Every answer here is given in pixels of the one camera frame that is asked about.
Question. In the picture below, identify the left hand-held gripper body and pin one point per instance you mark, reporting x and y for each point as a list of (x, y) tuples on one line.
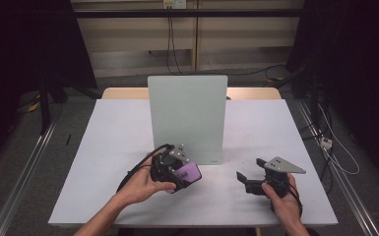
[(167, 164)]

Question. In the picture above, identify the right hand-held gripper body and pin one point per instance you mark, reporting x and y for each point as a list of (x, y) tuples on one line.
[(277, 170)]

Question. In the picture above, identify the purple board eraser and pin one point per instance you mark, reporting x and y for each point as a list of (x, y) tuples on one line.
[(190, 172)]

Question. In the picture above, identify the person's right hand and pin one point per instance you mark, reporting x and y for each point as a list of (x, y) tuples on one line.
[(284, 203)]

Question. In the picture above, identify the person's left hand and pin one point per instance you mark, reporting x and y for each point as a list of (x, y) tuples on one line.
[(141, 187)]

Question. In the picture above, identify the white table mat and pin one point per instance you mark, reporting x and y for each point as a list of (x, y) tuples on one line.
[(111, 164)]

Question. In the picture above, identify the white floor power strip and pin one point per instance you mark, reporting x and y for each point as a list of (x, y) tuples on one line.
[(326, 143)]

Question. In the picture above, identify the frosted glass whiteboard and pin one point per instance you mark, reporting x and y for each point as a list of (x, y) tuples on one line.
[(190, 111)]

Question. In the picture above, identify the black marker pen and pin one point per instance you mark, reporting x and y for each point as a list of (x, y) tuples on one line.
[(68, 139)]

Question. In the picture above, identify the dark curtain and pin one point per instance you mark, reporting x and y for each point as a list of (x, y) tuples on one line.
[(23, 49), (357, 65)]

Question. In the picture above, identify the black metal stand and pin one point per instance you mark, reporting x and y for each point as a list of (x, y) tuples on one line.
[(44, 105)]

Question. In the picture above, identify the black horizontal bar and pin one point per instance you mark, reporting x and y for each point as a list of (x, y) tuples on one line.
[(187, 13)]

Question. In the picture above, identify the metal floor rail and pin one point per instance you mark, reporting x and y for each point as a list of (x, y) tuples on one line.
[(23, 177), (338, 173)]

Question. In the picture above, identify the white wall power outlet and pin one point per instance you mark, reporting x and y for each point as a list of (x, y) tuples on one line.
[(175, 3)]

